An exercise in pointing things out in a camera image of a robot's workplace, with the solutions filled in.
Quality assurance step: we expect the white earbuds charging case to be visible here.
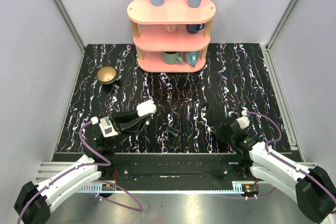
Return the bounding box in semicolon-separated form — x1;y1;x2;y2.
136;100;156;116

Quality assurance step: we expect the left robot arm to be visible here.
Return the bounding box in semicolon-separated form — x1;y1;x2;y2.
14;105;156;223

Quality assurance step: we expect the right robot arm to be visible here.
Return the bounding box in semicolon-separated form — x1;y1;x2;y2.
211;120;335;223

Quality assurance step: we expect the small black clip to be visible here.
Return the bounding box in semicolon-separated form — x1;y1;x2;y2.
167;126;180;137

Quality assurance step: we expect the gold bowl with dark rim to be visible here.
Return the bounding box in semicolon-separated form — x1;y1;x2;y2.
97;66;118;84

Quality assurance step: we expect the green ceramic mug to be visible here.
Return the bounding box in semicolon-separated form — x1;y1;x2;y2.
161;51;183;65

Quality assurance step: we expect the light blue ceramic mug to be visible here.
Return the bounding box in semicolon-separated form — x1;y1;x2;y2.
184;51;199;67

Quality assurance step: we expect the pink three-tier wooden shelf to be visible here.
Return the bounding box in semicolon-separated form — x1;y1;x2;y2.
127;0;216;72

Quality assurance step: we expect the pink mug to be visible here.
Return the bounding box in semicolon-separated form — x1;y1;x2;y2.
164;24;177;33

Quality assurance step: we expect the dark blue mug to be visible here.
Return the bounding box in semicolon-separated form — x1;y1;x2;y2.
186;23;206;34

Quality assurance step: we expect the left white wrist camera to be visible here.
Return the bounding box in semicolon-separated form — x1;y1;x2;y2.
91;116;119;137

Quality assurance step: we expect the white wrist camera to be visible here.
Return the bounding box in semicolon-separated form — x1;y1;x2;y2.
91;116;119;137
236;110;250;130

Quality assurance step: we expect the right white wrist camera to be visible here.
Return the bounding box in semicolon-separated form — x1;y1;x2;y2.
236;110;250;130

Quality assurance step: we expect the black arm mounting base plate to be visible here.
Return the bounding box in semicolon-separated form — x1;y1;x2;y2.
98;153;256;181

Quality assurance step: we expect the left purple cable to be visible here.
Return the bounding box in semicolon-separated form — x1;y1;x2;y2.
17;123;144;224

